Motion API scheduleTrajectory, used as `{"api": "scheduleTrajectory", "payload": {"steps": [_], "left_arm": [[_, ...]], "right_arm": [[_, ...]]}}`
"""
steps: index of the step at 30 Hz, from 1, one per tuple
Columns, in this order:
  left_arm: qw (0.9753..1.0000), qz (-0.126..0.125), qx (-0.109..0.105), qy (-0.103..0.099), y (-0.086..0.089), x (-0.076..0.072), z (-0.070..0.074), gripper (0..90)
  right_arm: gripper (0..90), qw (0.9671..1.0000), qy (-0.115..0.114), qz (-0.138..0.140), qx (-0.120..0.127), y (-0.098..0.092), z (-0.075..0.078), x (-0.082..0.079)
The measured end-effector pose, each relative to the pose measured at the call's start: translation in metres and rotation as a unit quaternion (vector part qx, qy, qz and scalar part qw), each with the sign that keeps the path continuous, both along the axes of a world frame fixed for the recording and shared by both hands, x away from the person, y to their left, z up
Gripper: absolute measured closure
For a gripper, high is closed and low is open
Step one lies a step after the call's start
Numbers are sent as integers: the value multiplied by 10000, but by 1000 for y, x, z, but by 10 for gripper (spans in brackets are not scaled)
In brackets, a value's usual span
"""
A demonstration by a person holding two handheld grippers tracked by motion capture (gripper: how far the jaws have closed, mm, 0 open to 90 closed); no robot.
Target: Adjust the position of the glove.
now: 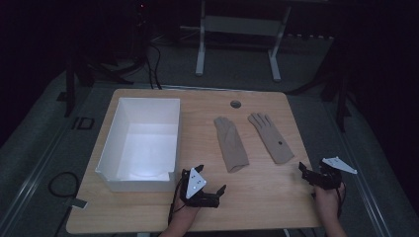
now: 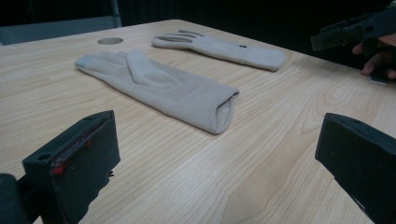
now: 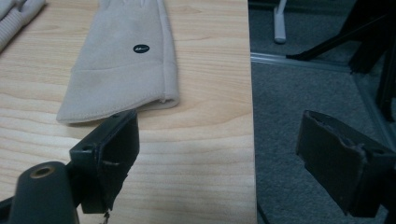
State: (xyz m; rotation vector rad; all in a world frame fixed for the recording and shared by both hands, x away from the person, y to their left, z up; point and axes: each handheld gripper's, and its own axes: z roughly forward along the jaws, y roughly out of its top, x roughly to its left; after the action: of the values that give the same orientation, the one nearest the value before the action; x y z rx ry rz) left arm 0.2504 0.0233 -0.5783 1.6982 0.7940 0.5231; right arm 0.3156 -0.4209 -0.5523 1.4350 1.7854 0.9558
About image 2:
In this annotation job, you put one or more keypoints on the white metal stand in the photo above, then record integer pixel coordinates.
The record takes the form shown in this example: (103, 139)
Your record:
(116, 14)

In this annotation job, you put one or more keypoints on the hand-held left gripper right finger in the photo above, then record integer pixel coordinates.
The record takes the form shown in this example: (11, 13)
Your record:
(364, 161)

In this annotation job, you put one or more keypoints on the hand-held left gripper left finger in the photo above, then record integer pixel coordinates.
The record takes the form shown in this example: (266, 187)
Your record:
(77, 168)

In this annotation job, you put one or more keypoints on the plain beige glove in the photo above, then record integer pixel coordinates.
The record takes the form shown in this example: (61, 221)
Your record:
(174, 93)

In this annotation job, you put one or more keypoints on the beige glove with black dot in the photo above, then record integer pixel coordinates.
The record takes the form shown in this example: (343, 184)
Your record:
(233, 51)

